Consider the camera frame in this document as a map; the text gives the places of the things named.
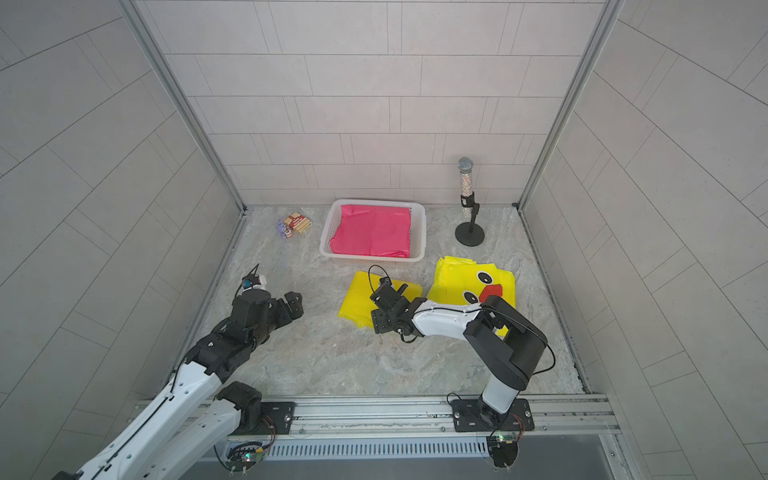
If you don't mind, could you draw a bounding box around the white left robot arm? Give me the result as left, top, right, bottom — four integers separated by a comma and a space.
55, 289, 304, 479

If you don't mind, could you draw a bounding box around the aluminium corner frame post left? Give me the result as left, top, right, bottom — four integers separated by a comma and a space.
116, 0, 248, 215

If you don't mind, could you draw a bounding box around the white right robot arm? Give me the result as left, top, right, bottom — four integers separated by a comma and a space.
371, 278, 551, 427

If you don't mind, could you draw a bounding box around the plain yellow raincoat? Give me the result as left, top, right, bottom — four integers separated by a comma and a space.
337, 270, 424, 330

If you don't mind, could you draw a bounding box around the white plastic perforated basket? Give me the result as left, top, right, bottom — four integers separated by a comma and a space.
319, 199, 426, 263

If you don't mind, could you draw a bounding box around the yellow duck face raincoat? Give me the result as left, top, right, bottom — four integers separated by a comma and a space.
414, 256, 516, 339

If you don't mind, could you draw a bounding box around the pink raincoat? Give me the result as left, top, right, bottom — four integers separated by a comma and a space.
330, 204, 411, 258

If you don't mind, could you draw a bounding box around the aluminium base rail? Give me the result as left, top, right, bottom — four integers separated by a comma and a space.
226, 394, 621, 444

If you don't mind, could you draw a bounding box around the red striped card box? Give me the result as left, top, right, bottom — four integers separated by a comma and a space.
283, 212, 312, 235

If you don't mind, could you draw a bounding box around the green circuit board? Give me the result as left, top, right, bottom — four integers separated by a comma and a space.
486, 435, 519, 469
227, 441, 270, 475

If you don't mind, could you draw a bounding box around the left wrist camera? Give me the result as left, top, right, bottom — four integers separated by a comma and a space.
241, 273, 266, 291

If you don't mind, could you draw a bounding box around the aluminium corner frame post right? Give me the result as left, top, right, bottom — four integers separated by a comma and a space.
515, 0, 623, 213

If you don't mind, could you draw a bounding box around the aluminium corner frame post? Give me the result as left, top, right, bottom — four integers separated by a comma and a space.
116, 0, 248, 215
515, 0, 623, 213

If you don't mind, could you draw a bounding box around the purple bunny toy figure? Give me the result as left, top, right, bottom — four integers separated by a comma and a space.
277, 220, 294, 239

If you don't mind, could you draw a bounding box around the left green circuit board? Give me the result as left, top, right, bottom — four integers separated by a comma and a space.
227, 441, 270, 475

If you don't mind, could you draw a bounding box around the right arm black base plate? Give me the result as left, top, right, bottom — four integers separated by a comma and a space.
448, 396, 535, 433

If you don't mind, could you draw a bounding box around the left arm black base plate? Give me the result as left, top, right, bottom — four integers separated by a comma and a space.
235, 401, 296, 436

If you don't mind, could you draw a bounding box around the right green circuit board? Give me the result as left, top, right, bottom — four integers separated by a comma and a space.
486, 435, 519, 469

